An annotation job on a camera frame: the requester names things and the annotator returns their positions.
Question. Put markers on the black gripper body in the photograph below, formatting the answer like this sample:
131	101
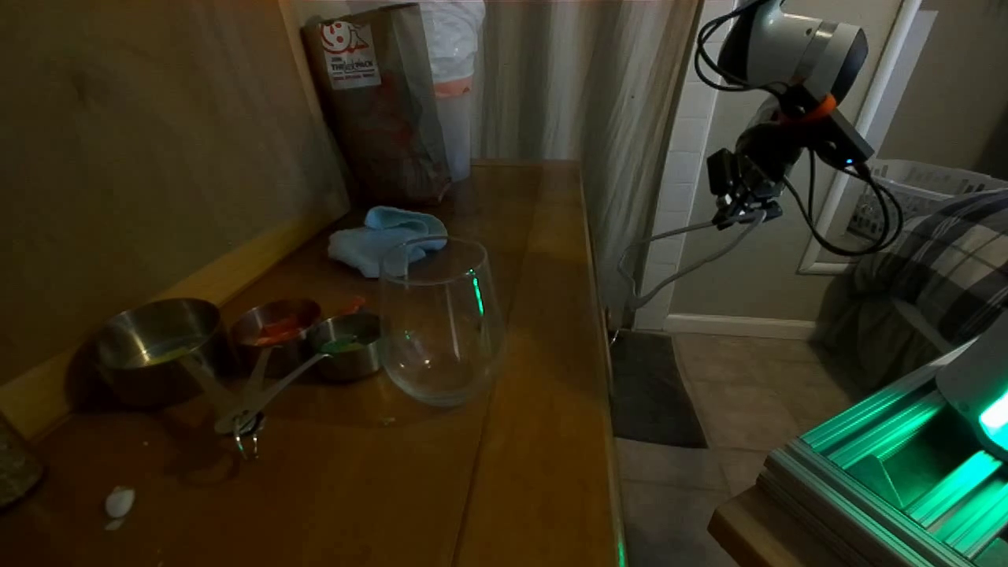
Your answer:
752	173

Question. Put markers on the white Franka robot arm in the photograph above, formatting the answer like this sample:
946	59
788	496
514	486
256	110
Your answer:
797	47

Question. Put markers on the white baseboard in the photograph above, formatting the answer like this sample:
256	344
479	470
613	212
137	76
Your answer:
734	326

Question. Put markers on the beige curtain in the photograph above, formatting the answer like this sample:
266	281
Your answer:
633	126

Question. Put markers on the white laundry basket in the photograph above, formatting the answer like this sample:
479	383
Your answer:
946	177

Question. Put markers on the plaid blanket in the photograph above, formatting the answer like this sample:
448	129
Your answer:
935	283

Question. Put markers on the white door trim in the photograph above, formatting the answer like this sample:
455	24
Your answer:
898	64

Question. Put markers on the dark floor mat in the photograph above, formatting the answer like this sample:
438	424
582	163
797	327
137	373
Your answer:
656	388

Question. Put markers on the wooden dresser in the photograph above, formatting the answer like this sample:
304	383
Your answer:
523	365

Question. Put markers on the clear stemless glass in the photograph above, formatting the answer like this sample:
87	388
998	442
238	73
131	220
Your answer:
436	357

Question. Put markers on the light blue cloth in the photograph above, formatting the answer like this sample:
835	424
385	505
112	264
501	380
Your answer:
384	239

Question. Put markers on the brown paper bag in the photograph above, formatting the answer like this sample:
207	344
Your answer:
388	126

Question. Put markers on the small steel measuring cup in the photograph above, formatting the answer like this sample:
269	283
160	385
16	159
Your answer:
347	351

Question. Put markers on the red measuring cup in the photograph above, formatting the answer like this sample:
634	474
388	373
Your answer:
275	332

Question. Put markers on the large wooden board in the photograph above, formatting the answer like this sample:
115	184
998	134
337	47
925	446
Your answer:
160	136

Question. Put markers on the large steel measuring cup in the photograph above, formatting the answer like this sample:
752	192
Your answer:
160	346

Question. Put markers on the small white scrap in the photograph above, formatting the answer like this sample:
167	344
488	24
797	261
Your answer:
121	500

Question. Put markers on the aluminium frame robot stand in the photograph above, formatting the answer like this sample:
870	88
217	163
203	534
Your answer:
894	493

